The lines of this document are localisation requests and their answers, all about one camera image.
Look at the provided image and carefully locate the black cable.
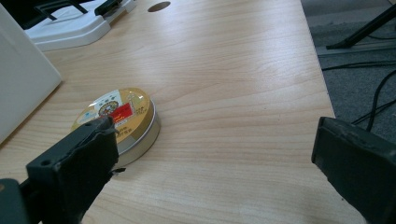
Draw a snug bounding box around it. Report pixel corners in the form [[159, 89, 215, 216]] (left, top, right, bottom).
[[351, 68, 396, 133], [321, 61, 396, 72]]

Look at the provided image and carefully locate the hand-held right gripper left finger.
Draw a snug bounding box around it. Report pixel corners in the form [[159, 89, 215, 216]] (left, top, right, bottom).
[[19, 116, 120, 224]]

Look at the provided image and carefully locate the round gold tin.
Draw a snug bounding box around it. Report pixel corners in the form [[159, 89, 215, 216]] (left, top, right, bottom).
[[70, 87, 162, 168]]

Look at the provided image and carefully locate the white box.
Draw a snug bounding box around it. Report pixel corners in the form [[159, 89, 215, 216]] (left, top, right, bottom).
[[0, 3, 63, 145]]

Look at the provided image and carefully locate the black metal stand leg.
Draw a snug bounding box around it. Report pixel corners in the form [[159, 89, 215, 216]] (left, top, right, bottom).
[[325, 3, 396, 50]]

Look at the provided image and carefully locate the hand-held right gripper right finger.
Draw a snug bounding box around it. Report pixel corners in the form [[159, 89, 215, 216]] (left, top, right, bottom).
[[311, 116, 396, 224]]

